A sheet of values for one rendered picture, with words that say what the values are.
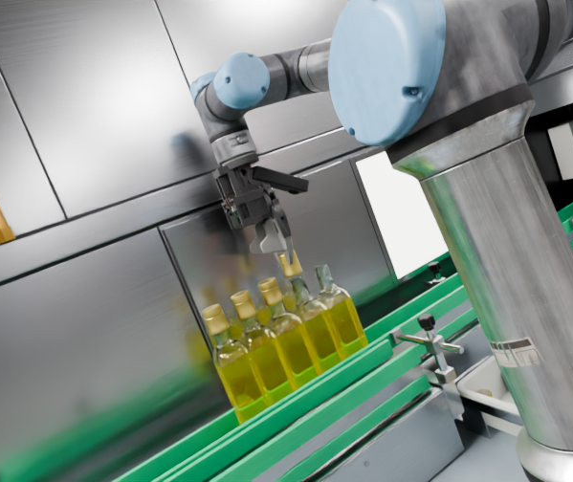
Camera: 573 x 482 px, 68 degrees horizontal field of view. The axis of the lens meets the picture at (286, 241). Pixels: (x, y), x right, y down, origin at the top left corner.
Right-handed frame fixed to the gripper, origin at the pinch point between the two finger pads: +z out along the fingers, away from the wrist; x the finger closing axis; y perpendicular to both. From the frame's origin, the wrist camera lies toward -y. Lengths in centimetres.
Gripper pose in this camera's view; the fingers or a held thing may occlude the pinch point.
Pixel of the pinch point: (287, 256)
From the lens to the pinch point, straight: 81.4
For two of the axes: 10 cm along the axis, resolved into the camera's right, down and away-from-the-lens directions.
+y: -8.4, 3.7, -4.0
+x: 4.1, -0.5, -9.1
